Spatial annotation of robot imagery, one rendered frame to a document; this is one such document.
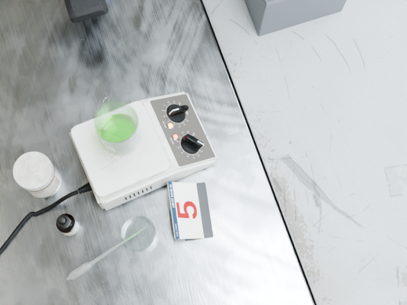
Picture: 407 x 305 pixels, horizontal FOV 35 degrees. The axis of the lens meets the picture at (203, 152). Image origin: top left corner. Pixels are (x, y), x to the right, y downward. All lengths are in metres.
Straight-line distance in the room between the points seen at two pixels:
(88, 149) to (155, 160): 0.10
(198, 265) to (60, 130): 0.32
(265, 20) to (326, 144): 0.23
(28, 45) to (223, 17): 0.34
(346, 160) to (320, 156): 0.04
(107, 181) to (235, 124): 0.25
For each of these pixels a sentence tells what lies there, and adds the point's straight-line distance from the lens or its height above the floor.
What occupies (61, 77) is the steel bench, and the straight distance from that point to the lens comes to 1.12.
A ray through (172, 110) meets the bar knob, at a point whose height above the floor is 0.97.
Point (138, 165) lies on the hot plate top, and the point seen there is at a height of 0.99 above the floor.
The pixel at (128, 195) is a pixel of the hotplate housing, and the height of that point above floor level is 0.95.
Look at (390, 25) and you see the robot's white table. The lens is 1.20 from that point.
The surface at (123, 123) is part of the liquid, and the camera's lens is 0.96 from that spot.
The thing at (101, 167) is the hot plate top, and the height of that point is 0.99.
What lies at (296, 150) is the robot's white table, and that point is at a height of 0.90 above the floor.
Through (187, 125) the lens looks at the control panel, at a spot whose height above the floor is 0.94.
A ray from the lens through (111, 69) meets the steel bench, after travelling 1.12.
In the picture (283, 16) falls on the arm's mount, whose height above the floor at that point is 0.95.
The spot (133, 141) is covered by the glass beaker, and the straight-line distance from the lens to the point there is 0.93.
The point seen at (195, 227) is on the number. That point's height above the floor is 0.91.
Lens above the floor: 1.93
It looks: 75 degrees down
